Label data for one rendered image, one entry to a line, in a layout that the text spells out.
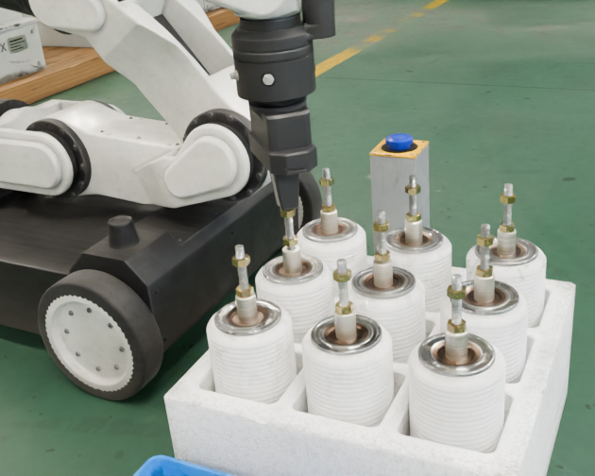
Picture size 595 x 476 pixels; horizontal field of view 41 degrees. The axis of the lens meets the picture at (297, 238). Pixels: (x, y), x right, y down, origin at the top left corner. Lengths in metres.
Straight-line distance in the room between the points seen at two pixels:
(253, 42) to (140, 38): 0.39
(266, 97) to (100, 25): 0.44
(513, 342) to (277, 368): 0.26
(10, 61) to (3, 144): 1.64
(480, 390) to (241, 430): 0.26
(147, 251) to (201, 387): 0.32
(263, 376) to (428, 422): 0.19
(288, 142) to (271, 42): 0.11
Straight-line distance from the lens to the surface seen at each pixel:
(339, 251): 1.04
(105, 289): 1.14
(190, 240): 1.25
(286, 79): 0.85
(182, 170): 1.20
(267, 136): 0.87
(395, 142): 1.17
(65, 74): 3.16
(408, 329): 0.93
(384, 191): 1.18
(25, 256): 1.35
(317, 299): 0.96
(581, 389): 1.21
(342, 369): 0.81
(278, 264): 0.99
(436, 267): 1.01
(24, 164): 1.42
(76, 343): 1.24
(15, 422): 1.26
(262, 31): 0.85
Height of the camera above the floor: 0.71
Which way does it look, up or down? 25 degrees down
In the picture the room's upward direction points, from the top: 5 degrees counter-clockwise
